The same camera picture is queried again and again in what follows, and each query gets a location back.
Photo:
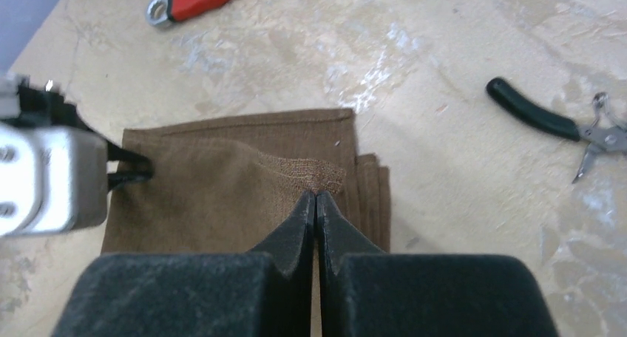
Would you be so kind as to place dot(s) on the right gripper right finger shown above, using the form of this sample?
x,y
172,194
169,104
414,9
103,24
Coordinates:
x,y
368,292

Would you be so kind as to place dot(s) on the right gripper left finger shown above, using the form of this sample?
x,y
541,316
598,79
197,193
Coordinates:
x,y
265,291

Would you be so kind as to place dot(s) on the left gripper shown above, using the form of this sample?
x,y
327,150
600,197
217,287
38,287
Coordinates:
x,y
39,108

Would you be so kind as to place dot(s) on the brown cloth napkin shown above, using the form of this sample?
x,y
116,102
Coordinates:
x,y
222,185

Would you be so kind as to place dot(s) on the black pliers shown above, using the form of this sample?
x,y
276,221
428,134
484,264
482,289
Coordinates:
x,y
605,134

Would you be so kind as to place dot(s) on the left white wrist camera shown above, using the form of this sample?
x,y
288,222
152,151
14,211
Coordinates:
x,y
53,179

